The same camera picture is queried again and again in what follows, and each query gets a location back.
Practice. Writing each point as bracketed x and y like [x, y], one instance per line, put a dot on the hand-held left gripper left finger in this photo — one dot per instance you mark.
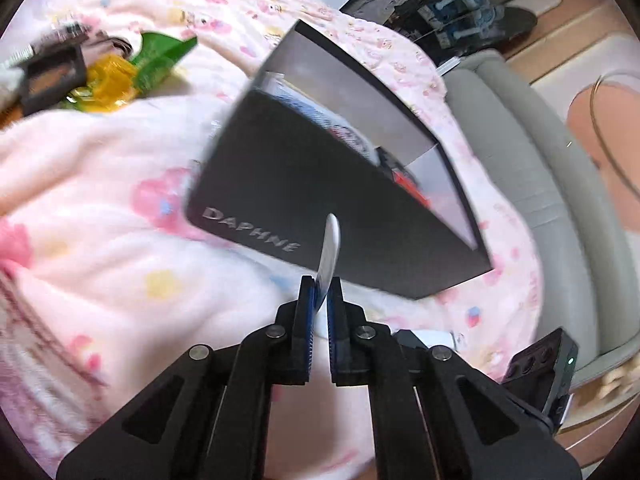
[307, 320]

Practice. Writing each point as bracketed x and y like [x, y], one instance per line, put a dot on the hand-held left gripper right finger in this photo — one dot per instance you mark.
[337, 330]

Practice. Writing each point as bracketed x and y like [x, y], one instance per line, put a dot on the white thin card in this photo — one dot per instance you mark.
[330, 250]

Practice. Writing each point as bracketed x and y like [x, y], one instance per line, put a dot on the black storage box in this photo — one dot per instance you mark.
[310, 185]

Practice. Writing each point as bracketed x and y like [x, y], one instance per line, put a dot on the black screen protector box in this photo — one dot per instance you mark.
[387, 157]

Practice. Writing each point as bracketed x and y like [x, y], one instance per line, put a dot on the clear cartoon zip pouch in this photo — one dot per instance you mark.
[310, 105]

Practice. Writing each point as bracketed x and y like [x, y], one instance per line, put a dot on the white small packet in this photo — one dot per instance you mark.
[445, 339]

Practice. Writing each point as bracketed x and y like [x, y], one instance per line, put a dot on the person's leg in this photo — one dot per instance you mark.
[615, 160]

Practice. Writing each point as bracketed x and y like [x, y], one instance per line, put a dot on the pink printed blanket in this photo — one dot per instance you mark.
[100, 210]

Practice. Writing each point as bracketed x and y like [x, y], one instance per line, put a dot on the green snack packet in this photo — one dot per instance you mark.
[160, 57]

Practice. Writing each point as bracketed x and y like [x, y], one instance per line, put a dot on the yellow candy packet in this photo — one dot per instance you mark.
[112, 80]

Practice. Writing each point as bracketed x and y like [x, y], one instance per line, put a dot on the dark glass cabinet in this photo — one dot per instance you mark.
[400, 0]

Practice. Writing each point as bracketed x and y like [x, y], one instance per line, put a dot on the black square case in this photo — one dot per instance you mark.
[50, 77]

